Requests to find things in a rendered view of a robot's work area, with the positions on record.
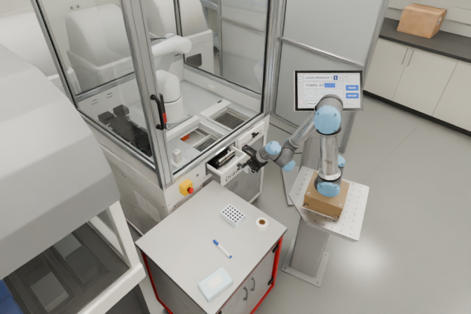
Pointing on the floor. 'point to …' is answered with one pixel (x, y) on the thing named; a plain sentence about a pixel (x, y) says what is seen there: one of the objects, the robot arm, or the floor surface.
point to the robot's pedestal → (308, 249)
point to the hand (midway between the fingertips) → (242, 165)
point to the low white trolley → (212, 254)
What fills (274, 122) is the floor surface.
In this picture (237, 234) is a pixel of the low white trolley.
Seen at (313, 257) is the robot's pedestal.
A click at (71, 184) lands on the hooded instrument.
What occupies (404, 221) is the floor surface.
